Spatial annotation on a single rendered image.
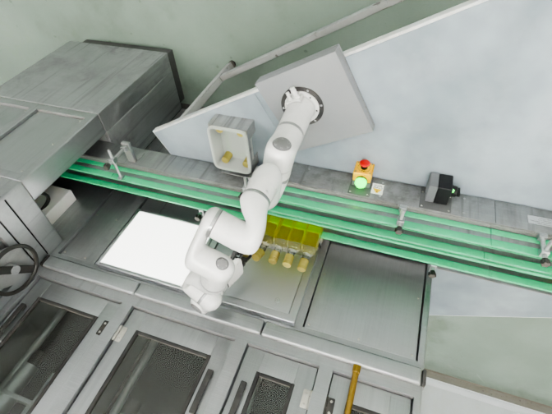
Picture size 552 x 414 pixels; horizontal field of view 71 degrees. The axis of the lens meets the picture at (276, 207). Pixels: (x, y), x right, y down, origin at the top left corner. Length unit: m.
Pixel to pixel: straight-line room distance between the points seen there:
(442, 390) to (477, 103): 3.77
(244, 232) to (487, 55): 0.85
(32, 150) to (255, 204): 1.22
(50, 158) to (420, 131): 1.49
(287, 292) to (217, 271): 0.54
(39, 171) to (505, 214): 1.82
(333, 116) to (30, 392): 1.44
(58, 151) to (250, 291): 1.02
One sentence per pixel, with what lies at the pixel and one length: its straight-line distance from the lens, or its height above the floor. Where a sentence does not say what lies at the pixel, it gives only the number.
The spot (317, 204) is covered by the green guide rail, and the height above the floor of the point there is 0.95.
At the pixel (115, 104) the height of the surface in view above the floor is 0.63.
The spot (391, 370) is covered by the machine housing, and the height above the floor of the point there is 1.38.
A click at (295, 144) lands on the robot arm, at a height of 1.03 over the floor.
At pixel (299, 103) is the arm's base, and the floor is 0.85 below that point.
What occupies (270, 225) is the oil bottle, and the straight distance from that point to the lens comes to 1.57.
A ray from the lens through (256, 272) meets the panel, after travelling 1.63.
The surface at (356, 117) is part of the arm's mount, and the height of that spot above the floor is 0.79.
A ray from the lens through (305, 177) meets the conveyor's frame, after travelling 1.58.
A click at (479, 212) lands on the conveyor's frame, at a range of 1.58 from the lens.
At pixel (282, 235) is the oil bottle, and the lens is 1.53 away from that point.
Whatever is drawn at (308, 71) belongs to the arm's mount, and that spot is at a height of 0.80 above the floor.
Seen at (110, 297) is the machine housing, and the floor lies 1.43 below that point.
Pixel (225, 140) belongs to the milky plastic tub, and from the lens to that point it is 1.69.
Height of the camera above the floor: 1.95
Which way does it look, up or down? 39 degrees down
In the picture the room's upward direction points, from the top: 155 degrees counter-clockwise
